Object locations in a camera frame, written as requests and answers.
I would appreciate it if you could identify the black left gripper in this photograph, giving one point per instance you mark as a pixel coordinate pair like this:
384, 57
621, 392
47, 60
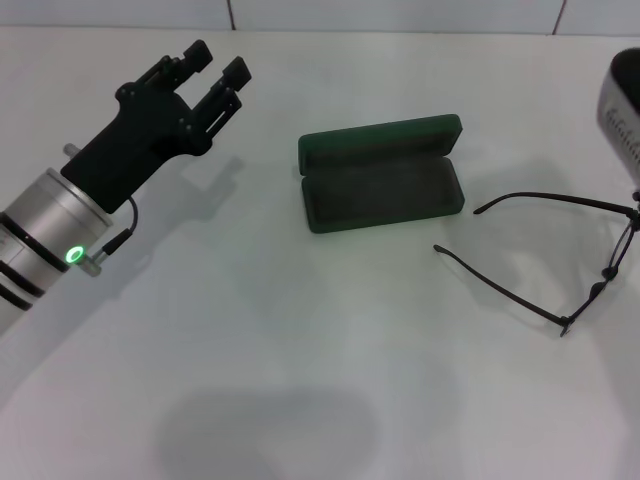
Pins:
135, 130

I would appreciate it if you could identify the green glasses case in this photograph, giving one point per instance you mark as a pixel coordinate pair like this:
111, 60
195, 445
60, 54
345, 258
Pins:
380, 195

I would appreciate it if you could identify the black glasses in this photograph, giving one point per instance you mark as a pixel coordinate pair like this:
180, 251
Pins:
566, 325

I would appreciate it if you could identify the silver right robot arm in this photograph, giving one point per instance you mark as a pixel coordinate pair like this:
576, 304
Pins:
620, 115

